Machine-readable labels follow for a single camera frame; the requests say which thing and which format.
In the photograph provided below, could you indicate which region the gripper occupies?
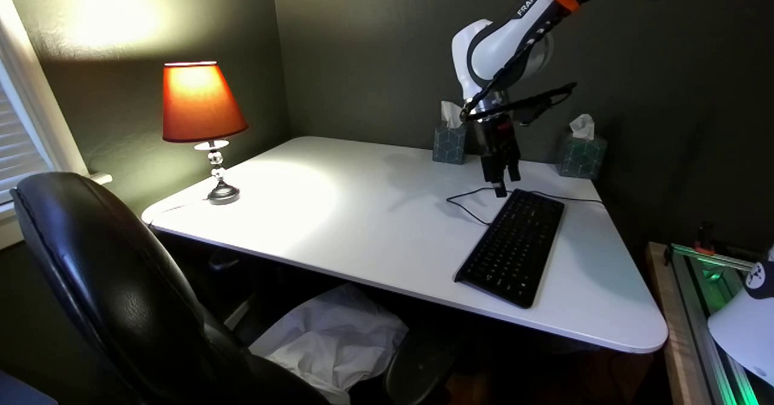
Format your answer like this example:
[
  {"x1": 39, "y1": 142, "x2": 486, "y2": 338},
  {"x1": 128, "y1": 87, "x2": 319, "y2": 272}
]
[{"x1": 473, "y1": 114, "x2": 522, "y2": 199}]

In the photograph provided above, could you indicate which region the black keyboard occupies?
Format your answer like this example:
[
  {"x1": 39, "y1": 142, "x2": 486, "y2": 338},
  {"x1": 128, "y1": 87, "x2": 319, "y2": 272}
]
[{"x1": 454, "y1": 189, "x2": 566, "y2": 309}]

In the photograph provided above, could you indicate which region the teal tissue box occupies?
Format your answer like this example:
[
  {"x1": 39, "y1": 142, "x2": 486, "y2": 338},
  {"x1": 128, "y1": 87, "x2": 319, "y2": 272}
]
[
  {"x1": 557, "y1": 114, "x2": 608, "y2": 181},
  {"x1": 432, "y1": 101, "x2": 468, "y2": 166}
]

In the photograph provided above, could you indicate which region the black and orange clamp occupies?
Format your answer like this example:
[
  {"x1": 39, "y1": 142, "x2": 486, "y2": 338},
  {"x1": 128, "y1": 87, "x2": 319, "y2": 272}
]
[{"x1": 694, "y1": 222, "x2": 718, "y2": 256}]

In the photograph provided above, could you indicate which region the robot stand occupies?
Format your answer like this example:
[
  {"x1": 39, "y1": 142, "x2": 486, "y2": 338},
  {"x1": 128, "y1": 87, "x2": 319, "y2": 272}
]
[{"x1": 646, "y1": 241, "x2": 774, "y2": 405}]

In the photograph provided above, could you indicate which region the table lamp with orange shade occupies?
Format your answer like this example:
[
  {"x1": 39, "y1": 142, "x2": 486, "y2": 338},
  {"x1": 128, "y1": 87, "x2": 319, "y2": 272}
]
[{"x1": 161, "y1": 60, "x2": 250, "y2": 206}]

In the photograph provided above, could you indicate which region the black leather office chair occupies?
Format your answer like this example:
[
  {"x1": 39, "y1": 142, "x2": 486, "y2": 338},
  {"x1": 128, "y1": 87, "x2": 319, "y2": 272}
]
[{"x1": 9, "y1": 172, "x2": 461, "y2": 405}]

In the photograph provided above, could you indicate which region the window with white blinds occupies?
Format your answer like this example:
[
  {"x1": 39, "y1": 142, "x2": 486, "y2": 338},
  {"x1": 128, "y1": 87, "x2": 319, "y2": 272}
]
[{"x1": 0, "y1": 0, "x2": 114, "y2": 250}]

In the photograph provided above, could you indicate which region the black cable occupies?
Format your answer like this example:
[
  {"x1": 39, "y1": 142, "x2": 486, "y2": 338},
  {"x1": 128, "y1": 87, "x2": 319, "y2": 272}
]
[{"x1": 446, "y1": 187, "x2": 605, "y2": 227}]

